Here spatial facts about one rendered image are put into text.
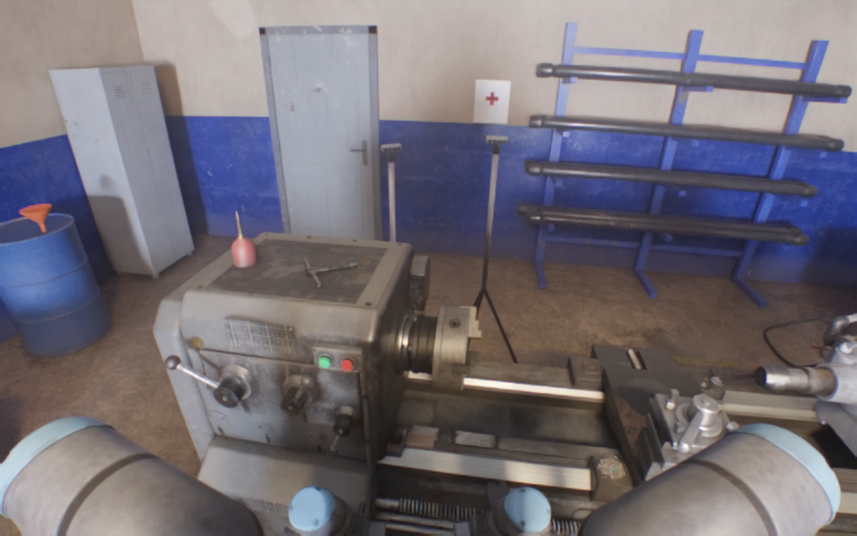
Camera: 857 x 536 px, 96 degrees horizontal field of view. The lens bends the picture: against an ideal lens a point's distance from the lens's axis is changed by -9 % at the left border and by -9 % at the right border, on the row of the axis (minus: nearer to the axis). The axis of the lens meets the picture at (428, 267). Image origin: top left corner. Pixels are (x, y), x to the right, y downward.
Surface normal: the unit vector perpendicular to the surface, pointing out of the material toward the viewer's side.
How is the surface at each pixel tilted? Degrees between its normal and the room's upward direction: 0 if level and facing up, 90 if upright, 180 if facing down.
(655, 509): 38
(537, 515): 19
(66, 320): 90
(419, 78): 90
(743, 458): 15
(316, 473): 32
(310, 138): 90
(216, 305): 45
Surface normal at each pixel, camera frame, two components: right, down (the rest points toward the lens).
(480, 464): -0.07, -0.46
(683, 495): -0.48, -0.82
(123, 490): 0.28, -0.84
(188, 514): 0.62, -0.69
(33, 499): -0.27, -0.33
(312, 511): -0.11, -0.70
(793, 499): 0.26, -0.48
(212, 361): -0.14, 0.45
